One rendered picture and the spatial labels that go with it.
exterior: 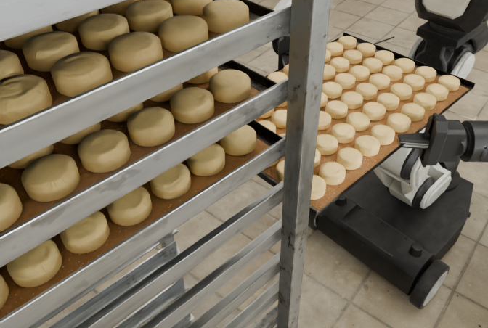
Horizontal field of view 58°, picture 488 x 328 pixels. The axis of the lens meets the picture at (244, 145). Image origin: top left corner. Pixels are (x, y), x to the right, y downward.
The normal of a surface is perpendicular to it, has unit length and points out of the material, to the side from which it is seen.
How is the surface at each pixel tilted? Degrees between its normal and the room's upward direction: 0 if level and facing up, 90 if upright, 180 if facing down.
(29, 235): 90
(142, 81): 90
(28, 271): 0
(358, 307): 0
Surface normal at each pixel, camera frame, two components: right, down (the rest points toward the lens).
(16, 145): 0.68, 0.46
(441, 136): -0.04, 0.64
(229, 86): -0.03, -0.76
